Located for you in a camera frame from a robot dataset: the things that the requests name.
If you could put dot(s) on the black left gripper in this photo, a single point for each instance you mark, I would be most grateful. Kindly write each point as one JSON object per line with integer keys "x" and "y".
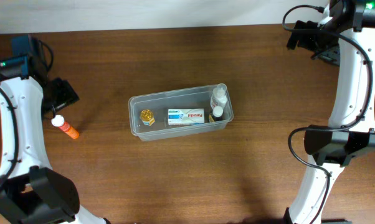
{"x": 61, "y": 94}

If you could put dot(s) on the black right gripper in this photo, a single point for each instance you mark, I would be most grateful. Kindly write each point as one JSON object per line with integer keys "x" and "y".
{"x": 326, "y": 55}

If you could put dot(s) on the orange tablet tube white cap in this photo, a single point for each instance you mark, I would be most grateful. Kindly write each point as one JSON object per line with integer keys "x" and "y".
{"x": 60, "y": 122}

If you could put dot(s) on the small gold lid balm jar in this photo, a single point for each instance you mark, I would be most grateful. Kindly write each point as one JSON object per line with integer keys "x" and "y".
{"x": 147, "y": 117}

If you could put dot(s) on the white spray bottle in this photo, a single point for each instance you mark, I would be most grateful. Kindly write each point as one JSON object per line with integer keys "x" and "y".
{"x": 219, "y": 97}

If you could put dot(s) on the dark bottle white cap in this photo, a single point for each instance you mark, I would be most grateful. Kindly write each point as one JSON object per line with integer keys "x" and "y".
{"x": 216, "y": 114}

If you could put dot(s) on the white blue medicine box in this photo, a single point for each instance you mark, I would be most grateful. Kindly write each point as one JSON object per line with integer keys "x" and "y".
{"x": 177, "y": 117}

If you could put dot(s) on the clear plastic container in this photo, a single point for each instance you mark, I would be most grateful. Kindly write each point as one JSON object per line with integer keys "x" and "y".
{"x": 160, "y": 103}

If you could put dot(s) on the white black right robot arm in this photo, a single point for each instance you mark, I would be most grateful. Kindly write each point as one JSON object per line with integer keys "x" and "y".
{"x": 345, "y": 36}

